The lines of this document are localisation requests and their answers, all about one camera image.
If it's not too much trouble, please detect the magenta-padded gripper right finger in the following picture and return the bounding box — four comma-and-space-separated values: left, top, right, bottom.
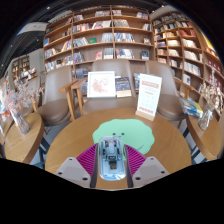
124, 143, 170, 189

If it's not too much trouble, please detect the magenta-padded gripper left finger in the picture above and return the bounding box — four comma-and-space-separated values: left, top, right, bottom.
54, 143, 100, 190

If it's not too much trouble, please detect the transparent computer mouse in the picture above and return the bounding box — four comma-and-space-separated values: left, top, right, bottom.
97, 135, 128, 182

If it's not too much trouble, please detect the green blob-shaped mouse pad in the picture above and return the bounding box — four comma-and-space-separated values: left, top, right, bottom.
92, 118, 156, 155

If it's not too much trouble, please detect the brown upholstered wooden armchair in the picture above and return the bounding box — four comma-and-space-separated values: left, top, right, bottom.
31, 64, 78, 127
70, 59, 139, 116
144, 60, 193, 123

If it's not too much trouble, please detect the white sign on wooden base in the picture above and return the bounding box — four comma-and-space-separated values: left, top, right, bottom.
135, 73, 163, 122

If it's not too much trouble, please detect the round wooden side table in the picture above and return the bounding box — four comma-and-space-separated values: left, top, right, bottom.
185, 111, 224, 162
0, 112, 46, 165

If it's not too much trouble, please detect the dark blue book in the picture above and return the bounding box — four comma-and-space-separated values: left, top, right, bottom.
114, 76, 133, 98

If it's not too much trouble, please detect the blue book stack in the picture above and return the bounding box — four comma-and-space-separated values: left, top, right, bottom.
179, 96, 204, 119

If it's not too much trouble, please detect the white framed floral picture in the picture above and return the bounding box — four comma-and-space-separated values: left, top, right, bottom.
86, 70, 117, 99

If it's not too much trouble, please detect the glass vase with dried flowers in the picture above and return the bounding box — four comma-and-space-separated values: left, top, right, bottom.
1, 78, 44, 135
197, 83, 224, 132

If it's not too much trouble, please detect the small distant wooden bookshelf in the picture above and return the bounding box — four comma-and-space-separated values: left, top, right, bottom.
10, 54, 31, 83

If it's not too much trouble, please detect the angled wooden bookshelf with books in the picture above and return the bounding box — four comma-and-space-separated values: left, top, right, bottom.
149, 12, 224, 111

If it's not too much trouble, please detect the wide wooden bookshelf with books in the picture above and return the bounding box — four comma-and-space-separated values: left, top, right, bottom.
42, 4, 156, 81

